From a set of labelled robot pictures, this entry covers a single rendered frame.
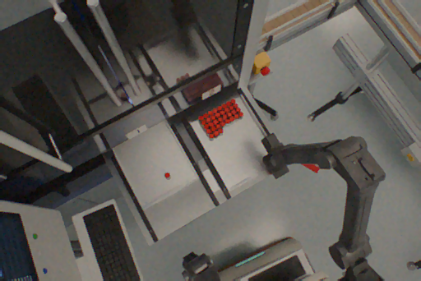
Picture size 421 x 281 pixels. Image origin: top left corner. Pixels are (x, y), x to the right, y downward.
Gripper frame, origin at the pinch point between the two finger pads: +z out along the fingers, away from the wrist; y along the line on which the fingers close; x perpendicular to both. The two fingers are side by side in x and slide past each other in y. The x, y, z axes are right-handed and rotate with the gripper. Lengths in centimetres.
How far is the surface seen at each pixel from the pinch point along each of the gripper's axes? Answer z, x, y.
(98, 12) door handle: -91, 34, 31
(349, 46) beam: 36, -86, 41
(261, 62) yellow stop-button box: -13.0, -17.1, 39.0
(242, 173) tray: 2.1, 11.4, 4.4
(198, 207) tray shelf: 2.2, 34.6, 1.5
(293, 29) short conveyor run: -3, -42, 50
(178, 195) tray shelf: 2.1, 39.4, 9.7
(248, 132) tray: 2.1, -0.1, 18.7
